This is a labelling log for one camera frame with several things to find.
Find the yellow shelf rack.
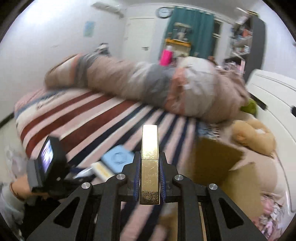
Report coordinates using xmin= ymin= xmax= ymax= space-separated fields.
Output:
xmin=165 ymin=38 xmax=191 ymax=58

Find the gold rectangular bar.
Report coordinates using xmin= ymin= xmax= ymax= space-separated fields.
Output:
xmin=139 ymin=125 xmax=159 ymax=205

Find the round black wall clock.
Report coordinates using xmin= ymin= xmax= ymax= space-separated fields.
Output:
xmin=156 ymin=7 xmax=174 ymax=19

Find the tan plush bear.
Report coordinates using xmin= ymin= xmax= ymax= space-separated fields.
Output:
xmin=231 ymin=118 xmax=276 ymax=156

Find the white bed headboard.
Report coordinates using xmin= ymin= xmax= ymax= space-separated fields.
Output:
xmin=246 ymin=69 xmax=295 ymax=212

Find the pink ribbed bed sheet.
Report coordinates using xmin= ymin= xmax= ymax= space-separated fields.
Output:
xmin=240 ymin=111 xmax=287 ymax=205

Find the rolled pink grey duvet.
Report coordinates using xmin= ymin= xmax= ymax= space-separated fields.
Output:
xmin=45 ymin=53 xmax=249 ymax=123

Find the white yellow flat case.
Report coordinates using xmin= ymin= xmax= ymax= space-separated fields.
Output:
xmin=91 ymin=161 xmax=115 ymax=182

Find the light blue square speaker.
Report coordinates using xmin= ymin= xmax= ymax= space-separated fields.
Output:
xmin=101 ymin=145 xmax=134 ymax=174

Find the white small tube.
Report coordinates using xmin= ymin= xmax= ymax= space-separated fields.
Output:
xmin=73 ymin=167 xmax=94 ymax=180

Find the magenta pink bag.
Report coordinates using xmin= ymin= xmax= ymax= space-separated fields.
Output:
xmin=159 ymin=49 xmax=173 ymax=66

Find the person's left hand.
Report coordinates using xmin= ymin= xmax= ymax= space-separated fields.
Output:
xmin=10 ymin=174 xmax=49 ymax=201

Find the striped plush blanket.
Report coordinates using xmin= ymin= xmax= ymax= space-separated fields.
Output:
xmin=14 ymin=87 xmax=223 ymax=241

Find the green plush toy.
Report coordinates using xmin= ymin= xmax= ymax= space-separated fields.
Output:
xmin=240 ymin=98 xmax=257 ymax=116

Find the white fleece sleeve forearm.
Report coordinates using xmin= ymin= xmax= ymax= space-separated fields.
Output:
xmin=1 ymin=183 xmax=25 ymax=235

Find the blue wall poster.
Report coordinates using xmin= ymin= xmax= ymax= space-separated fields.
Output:
xmin=83 ymin=21 xmax=95 ymax=38

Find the brown cardboard box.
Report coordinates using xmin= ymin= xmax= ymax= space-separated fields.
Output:
xmin=159 ymin=135 xmax=266 ymax=241

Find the teal curtain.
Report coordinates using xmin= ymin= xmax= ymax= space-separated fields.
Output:
xmin=164 ymin=6 xmax=215 ymax=59

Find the glass display case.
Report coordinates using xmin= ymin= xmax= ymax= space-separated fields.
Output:
xmin=172 ymin=22 xmax=192 ymax=42

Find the white door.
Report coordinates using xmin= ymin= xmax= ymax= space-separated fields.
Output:
xmin=122 ymin=17 xmax=155 ymax=62

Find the black white bookshelf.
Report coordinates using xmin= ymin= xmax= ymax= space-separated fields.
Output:
xmin=224 ymin=8 xmax=266 ymax=82

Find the white wall air conditioner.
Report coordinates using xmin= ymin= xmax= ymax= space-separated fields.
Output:
xmin=91 ymin=1 xmax=125 ymax=18

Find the pink plush toy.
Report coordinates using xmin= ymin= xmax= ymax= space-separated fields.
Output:
xmin=253 ymin=194 xmax=285 ymax=240

